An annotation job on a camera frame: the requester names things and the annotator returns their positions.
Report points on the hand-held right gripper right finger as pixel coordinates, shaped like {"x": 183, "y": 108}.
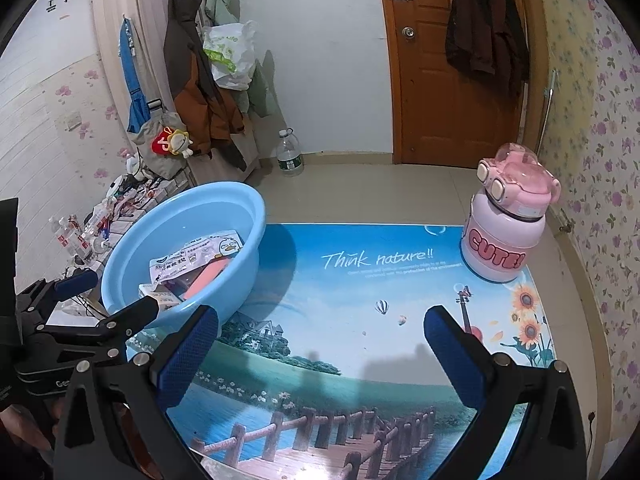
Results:
{"x": 452, "y": 355}

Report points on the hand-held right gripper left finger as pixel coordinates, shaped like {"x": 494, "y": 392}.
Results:
{"x": 187, "y": 355}

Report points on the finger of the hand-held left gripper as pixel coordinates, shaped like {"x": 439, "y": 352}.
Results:
{"x": 135, "y": 312}
{"x": 75, "y": 280}

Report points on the yellow white tissue pack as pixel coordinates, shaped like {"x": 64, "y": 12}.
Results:
{"x": 160, "y": 292}

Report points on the white printed snack packet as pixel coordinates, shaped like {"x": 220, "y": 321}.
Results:
{"x": 172, "y": 265}

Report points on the pink cylinder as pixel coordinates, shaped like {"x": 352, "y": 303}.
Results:
{"x": 207, "y": 277}

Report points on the blue plastic basin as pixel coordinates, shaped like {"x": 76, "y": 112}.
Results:
{"x": 200, "y": 205}

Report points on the person's left hand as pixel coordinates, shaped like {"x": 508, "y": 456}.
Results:
{"x": 15, "y": 430}

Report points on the pile of small bottles and packets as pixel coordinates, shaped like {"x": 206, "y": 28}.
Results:
{"x": 100, "y": 220}

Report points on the pink white water bottle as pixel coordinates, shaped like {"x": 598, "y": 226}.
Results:
{"x": 500, "y": 230}

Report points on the grey cloth bag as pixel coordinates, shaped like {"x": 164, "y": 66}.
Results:
{"x": 160, "y": 167}

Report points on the red yellow plush toy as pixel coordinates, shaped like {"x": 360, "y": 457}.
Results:
{"x": 175, "y": 142}

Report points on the blue bag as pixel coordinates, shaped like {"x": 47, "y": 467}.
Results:
{"x": 132, "y": 85}

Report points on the brown orange jacket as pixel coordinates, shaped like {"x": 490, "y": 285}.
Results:
{"x": 195, "y": 100}

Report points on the clear plastic water jug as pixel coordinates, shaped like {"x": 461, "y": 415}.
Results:
{"x": 290, "y": 157}

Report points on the white green plastic bag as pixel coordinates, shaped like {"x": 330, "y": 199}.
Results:
{"x": 230, "y": 65}

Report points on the thin metal rod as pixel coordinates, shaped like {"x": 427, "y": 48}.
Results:
{"x": 547, "y": 105}

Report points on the brown wooden door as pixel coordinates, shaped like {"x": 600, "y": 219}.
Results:
{"x": 425, "y": 85}

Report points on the pale green coat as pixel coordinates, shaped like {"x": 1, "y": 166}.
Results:
{"x": 220, "y": 0}

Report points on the dark brown jacket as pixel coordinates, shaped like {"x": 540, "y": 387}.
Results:
{"x": 480, "y": 35}

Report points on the metal door knob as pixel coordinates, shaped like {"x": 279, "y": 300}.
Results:
{"x": 409, "y": 32}

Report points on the white wall socket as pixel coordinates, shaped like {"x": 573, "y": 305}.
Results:
{"x": 71, "y": 120}

